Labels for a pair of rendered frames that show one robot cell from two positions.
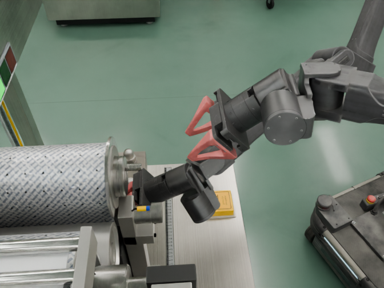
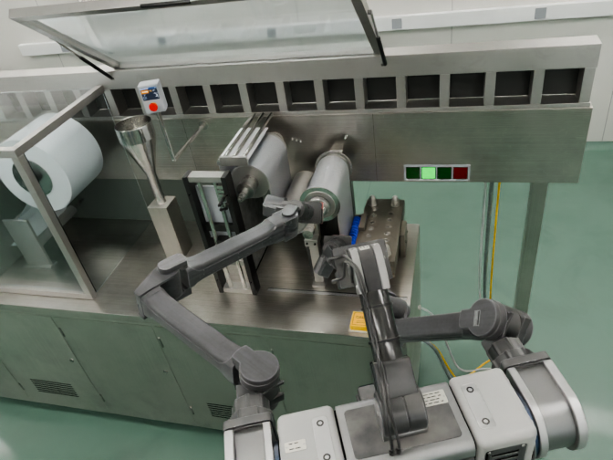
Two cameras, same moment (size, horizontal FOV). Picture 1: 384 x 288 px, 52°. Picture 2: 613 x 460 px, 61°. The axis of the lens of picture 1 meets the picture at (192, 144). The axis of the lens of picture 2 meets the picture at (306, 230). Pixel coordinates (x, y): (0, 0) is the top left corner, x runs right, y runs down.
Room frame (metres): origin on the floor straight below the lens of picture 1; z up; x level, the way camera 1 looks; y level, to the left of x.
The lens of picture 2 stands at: (1.00, -1.30, 2.28)
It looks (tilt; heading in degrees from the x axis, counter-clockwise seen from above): 36 degrees down; 113
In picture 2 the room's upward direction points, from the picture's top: 10 degrees counter-clockwise
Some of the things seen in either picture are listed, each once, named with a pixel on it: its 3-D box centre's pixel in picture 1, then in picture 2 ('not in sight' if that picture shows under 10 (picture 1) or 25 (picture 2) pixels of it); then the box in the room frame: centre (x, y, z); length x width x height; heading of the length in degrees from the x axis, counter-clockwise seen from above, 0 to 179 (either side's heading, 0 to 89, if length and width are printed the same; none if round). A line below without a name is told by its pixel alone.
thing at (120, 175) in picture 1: (120, 176); (318, 206); (0.44, 0.13, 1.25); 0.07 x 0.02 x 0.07; 4
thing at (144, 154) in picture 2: not in sight; (160, 198); (-0.28, 0.21, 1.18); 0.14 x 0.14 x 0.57
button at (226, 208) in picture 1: (219, 203); (361, 321); (0.62, -0.08, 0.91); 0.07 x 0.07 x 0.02; 4
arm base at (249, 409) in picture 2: not in sight; (252, 423); (0.62, -0.84, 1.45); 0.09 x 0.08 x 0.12; 26
